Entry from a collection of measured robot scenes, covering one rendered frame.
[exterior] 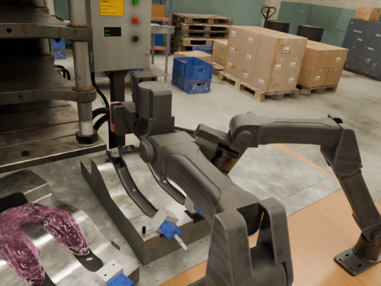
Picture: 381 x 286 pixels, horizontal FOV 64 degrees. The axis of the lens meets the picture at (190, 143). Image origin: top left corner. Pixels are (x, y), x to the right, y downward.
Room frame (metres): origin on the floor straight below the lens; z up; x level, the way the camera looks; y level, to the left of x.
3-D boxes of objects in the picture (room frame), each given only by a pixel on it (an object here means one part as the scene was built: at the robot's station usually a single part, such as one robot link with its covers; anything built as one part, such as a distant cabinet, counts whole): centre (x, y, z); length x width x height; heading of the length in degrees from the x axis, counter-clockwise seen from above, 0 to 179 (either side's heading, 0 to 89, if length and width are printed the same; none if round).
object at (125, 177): (0.82, 0.14, 0.92); 0.35 x 0.16 x 0.09; 38
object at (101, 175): (0.84, 0.14, 0.87); 0.50 x 0.26 x 0.14; 38
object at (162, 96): (0.51, 0.06, 1.24); 0.12 x 0.09 x 0.12; 31
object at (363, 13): (7.45, -3.60, 1.26); 0.42 x 0.33 x 0.29; 26
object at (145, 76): (0.60, 0.11, 1.25); 0.07 x 0.06 x 0.11; 121
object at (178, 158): (0.37, -0.03, 1.17); 0.30 x 0.09 x 0.12; 31
